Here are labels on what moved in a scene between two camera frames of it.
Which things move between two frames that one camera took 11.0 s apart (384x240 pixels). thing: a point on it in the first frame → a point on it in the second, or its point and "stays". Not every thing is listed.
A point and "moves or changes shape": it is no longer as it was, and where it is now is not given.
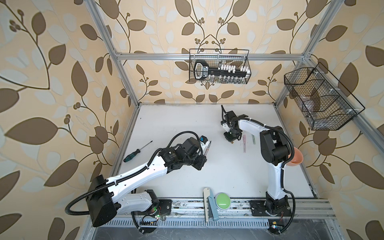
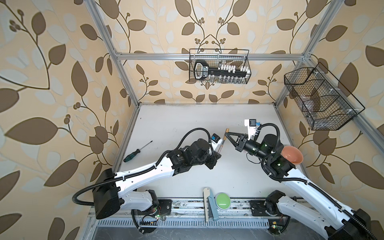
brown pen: (207, 149) moves or changes shape
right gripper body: (231, 135) → (251, 147)
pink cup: (297, 159) stays
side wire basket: (324, 104) stays
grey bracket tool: (209, 204) stays
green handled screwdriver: (137, 151) stays
